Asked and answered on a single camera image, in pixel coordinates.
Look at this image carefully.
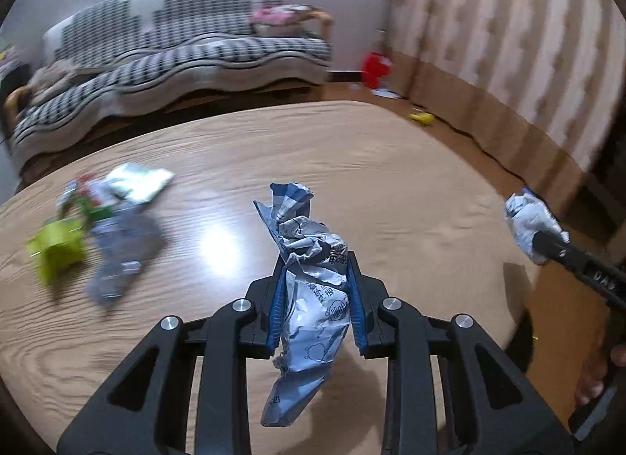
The wooden frame sofa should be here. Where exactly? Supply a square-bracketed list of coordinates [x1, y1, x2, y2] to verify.
[5, 0, 336, 177]

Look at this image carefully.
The black white striped sofa cover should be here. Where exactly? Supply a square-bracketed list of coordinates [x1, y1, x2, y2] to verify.
[12, 0, 332, 162]

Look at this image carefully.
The green white packet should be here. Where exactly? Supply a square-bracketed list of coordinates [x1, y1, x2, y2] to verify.
[106, 164, 175, 204]

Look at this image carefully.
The blue white wrapper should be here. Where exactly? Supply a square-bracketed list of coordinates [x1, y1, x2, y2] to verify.
[253, 182, 354, 429]

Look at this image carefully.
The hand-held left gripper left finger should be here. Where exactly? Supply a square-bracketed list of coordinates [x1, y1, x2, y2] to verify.
[56, 259, 294, 455]

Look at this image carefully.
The red plastic bag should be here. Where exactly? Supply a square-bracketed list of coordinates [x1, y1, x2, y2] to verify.
[361, 51, 394, 89]

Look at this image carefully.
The pink pillow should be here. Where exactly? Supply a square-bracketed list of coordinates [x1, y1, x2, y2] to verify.
[252, 4, 314, 28]

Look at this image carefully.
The grey plastic wrapper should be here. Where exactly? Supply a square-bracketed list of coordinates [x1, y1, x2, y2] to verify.
[87, 210, 164, 311]

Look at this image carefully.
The red green candy wrapper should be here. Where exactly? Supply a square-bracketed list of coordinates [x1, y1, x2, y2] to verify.
[59, 176, 121, 221]

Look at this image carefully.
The beige clothes pile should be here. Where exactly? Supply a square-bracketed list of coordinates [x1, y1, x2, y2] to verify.
[27, 64, 84, 99]

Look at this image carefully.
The beige striped curtain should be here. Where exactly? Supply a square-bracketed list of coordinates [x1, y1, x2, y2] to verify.
[386, 0, 626, 221]

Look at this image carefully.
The white printed wrapper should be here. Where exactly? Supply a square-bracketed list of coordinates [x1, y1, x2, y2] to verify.
[505, 191, 570, 267]

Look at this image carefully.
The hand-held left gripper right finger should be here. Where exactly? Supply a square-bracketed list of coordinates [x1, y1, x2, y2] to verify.
[342, 252, 573, 455]

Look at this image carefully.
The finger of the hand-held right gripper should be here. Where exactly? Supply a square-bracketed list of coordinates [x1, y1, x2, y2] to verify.
[532, 232, 588, 270]
[522, 187, 556, 217]

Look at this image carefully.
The yellow-green snack packet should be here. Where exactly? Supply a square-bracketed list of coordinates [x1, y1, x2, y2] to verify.
[27, 219, 90, 286]

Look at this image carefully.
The person's right hand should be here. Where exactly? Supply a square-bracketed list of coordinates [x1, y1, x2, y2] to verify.
[575, 342, 626, 407]

